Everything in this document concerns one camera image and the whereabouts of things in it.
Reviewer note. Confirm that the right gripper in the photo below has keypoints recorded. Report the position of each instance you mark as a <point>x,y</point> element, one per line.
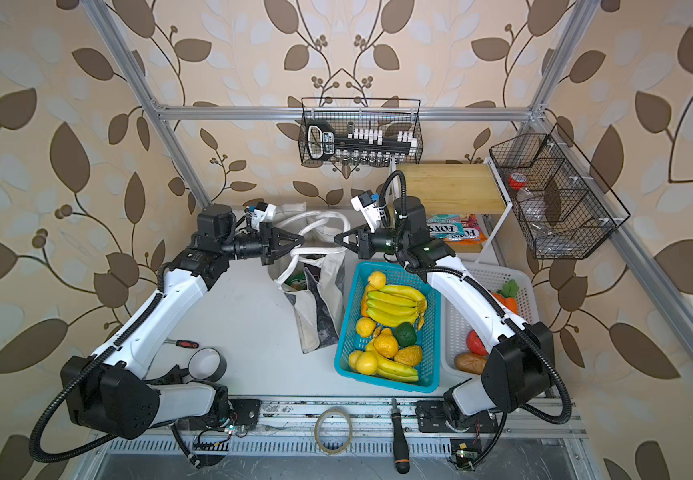
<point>364,246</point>

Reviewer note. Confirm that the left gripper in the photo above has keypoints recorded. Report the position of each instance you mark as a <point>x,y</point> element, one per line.
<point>265,236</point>

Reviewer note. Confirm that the cream canvas tote bag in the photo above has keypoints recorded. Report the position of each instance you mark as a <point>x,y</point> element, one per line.
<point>312,276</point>

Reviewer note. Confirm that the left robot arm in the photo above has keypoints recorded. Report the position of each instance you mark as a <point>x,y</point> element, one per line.
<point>109,392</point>

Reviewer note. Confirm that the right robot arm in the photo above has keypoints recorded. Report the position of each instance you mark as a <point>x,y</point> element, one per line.
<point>520,371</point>

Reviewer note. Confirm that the Fox's candy bag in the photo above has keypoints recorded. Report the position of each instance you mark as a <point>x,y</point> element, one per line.
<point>456,229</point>

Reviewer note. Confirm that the yellow pear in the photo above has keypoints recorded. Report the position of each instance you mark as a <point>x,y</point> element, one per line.
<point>376,281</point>

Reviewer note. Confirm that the banana bunch upper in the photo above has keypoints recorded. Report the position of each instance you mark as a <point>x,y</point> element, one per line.
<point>393,305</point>

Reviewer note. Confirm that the small yellow lemon left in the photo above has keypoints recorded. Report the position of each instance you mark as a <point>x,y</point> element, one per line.
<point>365,327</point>

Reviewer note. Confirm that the black socket tool set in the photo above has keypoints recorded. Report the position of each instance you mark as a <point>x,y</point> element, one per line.
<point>322,141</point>

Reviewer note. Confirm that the green bell pepper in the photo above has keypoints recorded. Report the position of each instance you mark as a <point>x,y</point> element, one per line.
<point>405,335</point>

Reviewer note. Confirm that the yellow textured fruit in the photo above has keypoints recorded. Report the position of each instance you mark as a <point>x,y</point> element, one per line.
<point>386,344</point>

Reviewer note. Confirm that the white wooden two-tier shelf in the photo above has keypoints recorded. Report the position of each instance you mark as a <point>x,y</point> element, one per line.
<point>463,189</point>

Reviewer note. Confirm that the yellow lemon bottom left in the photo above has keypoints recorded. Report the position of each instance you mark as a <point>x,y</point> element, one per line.
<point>363,362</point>

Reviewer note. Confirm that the black tape roll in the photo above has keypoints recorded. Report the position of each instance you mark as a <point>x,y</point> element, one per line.
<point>207,364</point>

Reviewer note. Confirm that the teal plastic basket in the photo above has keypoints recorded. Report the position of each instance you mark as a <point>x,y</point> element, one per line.
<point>391,330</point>

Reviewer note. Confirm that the banana lower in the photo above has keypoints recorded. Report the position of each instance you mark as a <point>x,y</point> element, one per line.
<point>394,371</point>

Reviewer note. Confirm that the white plastic basket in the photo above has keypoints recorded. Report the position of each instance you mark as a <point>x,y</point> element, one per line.
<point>455,327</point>

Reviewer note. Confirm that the red tomato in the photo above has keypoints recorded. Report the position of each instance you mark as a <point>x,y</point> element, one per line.
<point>475,345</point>

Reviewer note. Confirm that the brown potato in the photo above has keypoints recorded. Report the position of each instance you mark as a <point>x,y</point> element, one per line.
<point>470,363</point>

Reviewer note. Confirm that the orange carrot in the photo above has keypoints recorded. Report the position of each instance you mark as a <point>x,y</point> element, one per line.
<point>507,295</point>

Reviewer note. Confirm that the clear tape roll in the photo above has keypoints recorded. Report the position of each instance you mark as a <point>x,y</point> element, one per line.
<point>333,431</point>

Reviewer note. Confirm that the plastic bottle red cap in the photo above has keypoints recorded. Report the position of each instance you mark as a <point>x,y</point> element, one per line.
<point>531,208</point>

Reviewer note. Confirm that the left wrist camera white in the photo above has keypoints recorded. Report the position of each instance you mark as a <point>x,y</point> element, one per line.
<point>258,214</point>

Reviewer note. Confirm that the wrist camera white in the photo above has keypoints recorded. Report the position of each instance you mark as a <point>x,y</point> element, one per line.
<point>366,203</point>
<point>258,214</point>

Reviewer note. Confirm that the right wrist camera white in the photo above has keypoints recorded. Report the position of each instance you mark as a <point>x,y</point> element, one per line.
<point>366,203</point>

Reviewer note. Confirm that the black wire basket back wall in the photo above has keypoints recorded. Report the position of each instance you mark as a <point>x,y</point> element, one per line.
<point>394,113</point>

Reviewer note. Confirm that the black wire basket wall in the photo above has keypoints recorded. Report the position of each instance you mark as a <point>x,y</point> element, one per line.
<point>582,208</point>
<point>394,113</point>

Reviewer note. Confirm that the red handled screwdriver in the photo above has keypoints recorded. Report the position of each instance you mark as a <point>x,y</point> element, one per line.
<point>186,344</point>

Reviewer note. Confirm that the black handled screwdriver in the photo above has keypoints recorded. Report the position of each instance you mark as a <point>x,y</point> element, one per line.
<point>400,447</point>

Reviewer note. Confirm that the black wire basket right wall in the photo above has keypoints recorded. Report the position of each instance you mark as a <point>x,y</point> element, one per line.
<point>582,208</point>

